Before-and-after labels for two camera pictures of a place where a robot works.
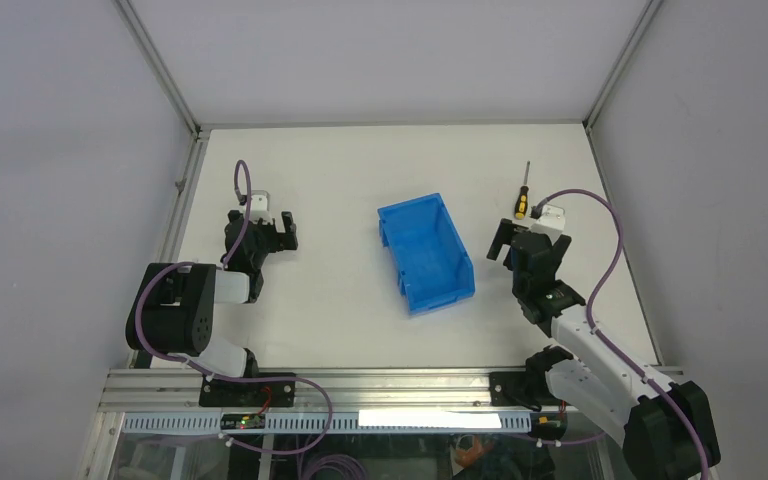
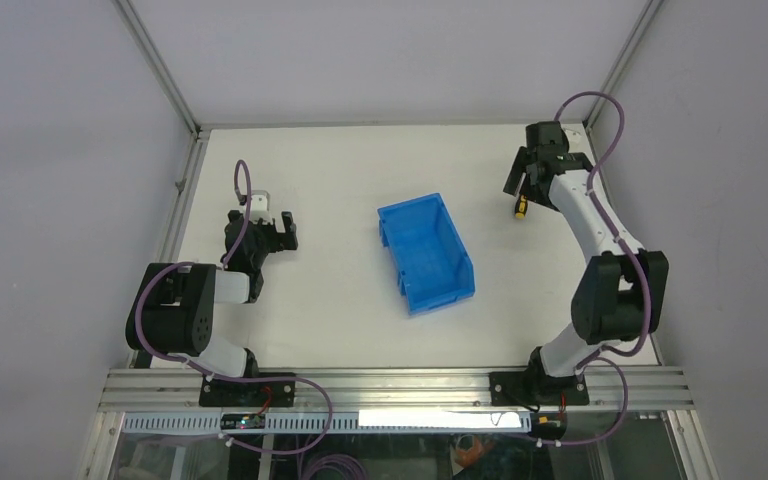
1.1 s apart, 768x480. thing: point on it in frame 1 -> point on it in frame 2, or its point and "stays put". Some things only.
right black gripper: x=505 y=231 -> x=512 y=185
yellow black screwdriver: x=522 y=205 stays put
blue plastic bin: x=428 y=251 stays put
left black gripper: x=280 y=241 stays put
